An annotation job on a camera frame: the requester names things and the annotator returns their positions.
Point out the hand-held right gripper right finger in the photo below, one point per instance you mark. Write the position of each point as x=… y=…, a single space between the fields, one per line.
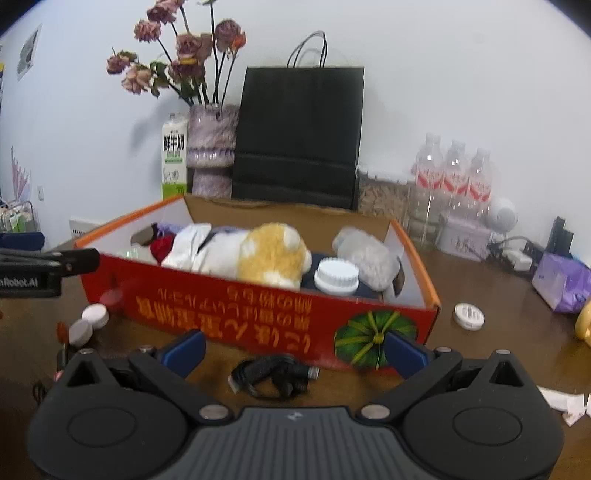
x=406 y=355

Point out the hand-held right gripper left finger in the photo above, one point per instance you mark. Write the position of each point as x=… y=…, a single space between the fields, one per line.
x=184 y=353

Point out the lavender printed tin box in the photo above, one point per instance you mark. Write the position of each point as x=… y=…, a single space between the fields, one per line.
x=464 y=240

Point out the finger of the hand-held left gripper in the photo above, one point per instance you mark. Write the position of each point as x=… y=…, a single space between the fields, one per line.
x=23 y=241
x=81 y=262

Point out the clear cereal container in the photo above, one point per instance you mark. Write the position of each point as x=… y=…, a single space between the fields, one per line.
x=383 y=194

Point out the white round camera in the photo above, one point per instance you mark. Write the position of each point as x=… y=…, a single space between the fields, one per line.
x=502 y=214

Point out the torn white paper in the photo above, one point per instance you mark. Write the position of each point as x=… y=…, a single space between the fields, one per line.
x=565 y=404

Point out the grey plush toy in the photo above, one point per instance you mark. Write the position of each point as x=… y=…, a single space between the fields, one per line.
x=364 y=254

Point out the grey white round lid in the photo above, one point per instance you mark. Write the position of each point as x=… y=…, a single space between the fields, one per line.
x=80 y=333

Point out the purple tissue pack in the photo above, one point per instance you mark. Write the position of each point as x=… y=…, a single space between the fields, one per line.
x=561 y=281

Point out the white and green milk carton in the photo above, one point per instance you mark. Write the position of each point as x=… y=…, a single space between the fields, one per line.
x=174 y=157

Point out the black paper bag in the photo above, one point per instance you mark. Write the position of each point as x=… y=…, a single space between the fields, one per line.
x=295 y=134

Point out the pink striped decoration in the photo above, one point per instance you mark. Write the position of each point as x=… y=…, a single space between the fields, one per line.
x=21 y=177

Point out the small white round jar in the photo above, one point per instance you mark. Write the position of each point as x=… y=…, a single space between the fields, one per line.
x=96 y=316

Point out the black charger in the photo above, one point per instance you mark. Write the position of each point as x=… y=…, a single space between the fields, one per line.
x=559 y=237

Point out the wall socket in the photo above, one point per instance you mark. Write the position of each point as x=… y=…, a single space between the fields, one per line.
x=41 y=193

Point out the small red object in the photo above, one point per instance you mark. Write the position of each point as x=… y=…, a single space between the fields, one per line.
x=61 y=331

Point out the brown wooden desktop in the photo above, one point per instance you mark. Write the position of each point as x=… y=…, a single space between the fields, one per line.
x=485 y=350

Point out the red item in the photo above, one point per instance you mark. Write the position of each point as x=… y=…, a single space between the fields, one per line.
x=161 y=249

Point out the white and orange plush toy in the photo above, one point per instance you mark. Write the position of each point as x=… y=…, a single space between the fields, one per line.
x=272 y=254

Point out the wall picture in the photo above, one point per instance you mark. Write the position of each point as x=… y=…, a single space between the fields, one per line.
x=28 y=53

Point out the dried pink roses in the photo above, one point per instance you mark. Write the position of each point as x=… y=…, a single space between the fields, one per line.
x=189 y=46

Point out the purple fluffy cloth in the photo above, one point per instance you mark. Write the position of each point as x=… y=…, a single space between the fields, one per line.
x=171 y=228

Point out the purple marbled vase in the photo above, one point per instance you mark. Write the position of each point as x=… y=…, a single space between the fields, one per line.
x=212 y=147

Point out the white power strip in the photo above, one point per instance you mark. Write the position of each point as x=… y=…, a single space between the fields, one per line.
x=517 y=258

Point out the red label water bottle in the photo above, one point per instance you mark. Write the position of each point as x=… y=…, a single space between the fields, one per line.
x=427 y=184
x=480 y=187
x=455 y=182

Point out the red cardboard box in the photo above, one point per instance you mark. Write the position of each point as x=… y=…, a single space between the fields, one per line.
x=258 y=314

